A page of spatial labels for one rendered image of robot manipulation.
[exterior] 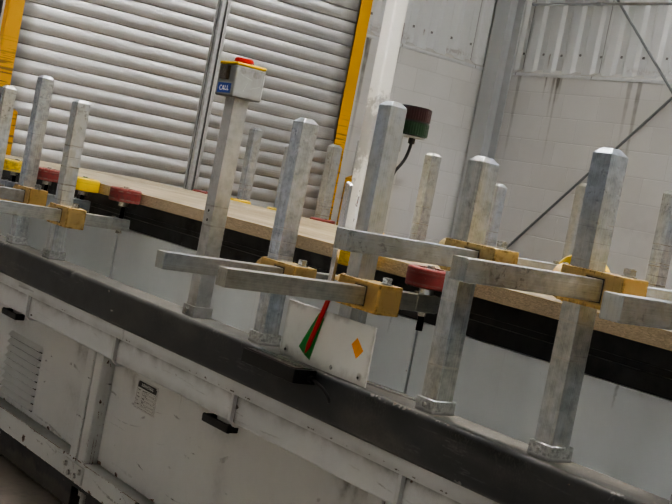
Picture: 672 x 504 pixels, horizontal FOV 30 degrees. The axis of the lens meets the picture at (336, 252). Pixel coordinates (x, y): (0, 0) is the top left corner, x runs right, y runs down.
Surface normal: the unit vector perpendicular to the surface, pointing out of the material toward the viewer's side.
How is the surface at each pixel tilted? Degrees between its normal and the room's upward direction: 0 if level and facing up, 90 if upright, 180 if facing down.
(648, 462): 90
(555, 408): 90
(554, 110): 90
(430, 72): 90
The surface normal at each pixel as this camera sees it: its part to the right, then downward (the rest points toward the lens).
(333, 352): -0.80, -0.12
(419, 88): 0.58, 0.15
